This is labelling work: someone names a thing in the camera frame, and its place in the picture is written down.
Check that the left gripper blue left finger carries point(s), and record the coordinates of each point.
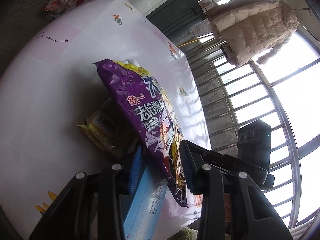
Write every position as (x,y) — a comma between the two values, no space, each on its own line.
(135,170)

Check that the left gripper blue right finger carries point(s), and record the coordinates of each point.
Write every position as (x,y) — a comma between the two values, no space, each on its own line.
(189,167)

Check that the purple yellow noodle bag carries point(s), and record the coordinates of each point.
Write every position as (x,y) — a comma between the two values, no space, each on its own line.
(149,110)

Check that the blue white tissue pack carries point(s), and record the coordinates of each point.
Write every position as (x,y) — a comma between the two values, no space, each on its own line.
(141,209)

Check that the yellow snack packet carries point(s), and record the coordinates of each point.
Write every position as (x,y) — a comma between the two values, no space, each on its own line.
(109,130)

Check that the metal balcony railing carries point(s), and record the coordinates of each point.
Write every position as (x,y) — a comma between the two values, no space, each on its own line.
(283,93)

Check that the green white fuzzy cloth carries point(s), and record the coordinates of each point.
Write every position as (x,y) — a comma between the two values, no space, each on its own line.
(185,234)

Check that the yellow broom stick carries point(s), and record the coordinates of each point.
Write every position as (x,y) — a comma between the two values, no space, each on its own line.
(194,40)

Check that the beige puffer jacket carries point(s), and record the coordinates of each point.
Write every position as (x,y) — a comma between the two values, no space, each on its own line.
(250,27)

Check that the dark metal cabinet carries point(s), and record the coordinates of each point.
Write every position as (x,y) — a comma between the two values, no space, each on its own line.
(175,17)

